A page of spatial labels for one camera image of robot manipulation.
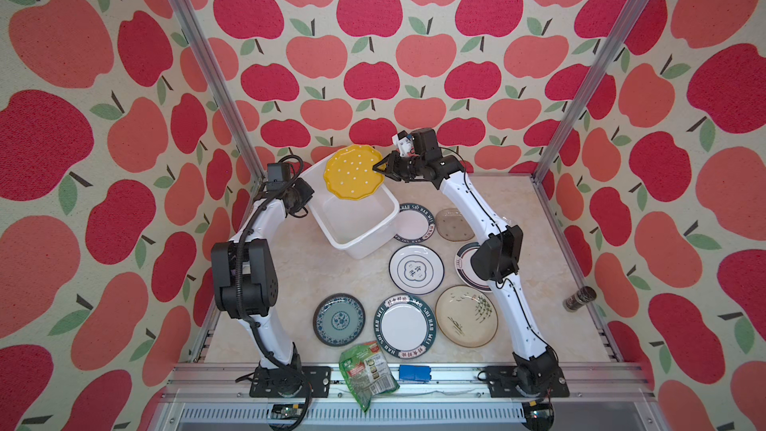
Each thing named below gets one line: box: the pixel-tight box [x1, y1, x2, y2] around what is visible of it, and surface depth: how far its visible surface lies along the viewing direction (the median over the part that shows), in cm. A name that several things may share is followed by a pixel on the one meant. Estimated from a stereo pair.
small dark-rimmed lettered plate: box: [393, 202, 436, 244], surface depth 107 cm
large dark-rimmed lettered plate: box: [373, 293, 437, 361], surface depth 84 cm
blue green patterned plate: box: [312, 293, 367, 348], surface depth 86 cm
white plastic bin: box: [301, 155, 400, 260], surface depth 89 cm
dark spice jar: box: [562, 285, 598, 313], surface depth 82 cm
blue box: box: [397, 364, 432, 383], surface depth 77 cm
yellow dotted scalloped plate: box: [323, 144, 385, 201], surface depth 91 cm
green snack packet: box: [338, 340, 400, 414], surface depth 76 cm
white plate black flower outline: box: [387, 243, 446, 296], surface depth 96 cm
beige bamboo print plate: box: [434, 285, 499, 349], surface depth 86 cm
